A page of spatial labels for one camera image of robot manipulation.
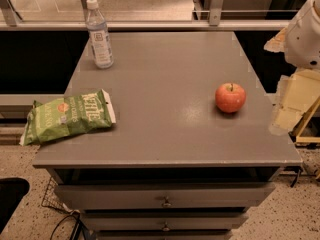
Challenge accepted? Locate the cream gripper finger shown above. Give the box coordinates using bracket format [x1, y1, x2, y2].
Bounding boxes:
[269, 68, 320, 135]
[264, 28, 287, 53]

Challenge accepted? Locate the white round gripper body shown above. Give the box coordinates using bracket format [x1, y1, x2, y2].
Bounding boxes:
[284, 0, 320, 69]

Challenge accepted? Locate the red apple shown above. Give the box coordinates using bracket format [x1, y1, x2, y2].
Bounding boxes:
[215, 83, 246, 113]

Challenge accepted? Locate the green jalapeno chip bag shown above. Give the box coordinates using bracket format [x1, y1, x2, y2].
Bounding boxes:
[20, 90, 116, 146]

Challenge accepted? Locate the grey drawer cabinet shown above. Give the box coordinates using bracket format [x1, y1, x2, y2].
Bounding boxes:
[32, 30, 304, 240]

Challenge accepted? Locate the top grey drawer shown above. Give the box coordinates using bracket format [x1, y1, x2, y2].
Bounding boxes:
[55, 183, 275, 210]

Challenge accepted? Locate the grey drawer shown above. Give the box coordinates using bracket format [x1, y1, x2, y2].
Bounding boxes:
[97, 230, 231, 240]
[81, 213, 247, 231]
[55, 183, 275, 210]

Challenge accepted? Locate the bottom grey drawer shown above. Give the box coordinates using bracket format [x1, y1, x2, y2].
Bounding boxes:
[97, 230, 231, 240]

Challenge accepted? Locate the top metal drawer knob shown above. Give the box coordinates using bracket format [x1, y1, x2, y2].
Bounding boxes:
[162, 197, 172, 208]

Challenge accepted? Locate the metal drawer knob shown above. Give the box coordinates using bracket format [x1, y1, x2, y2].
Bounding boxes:
[162, 222, 171, 232]
[162, 197, 172, 208]

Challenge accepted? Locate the clear plastic water bottle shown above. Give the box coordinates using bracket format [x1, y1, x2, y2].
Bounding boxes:
[86, 0, 114, 69]

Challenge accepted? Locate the middle metal drawer knob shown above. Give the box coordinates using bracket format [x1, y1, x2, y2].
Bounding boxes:
[162, 222, 171, 232]

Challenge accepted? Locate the middle grey drawer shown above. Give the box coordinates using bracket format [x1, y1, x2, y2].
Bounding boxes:
[81, 213, 247, 231]

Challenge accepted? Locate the grey metal railing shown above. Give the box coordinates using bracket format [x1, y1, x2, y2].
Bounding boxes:
[0, 0, 288, 31]

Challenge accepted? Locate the black object at left edge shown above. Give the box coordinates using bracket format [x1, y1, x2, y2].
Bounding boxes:
[0, 178, 30, 234]

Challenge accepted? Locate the yellow frame at right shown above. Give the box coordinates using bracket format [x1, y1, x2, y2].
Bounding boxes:
[292, 97, 320, 145]

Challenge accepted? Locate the black cable on floor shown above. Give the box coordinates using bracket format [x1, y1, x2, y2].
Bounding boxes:
[49, 210, 84, 240]

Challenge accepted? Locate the wire mesh basket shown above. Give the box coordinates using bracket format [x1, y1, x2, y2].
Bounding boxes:
[41, 178, 70, 213]

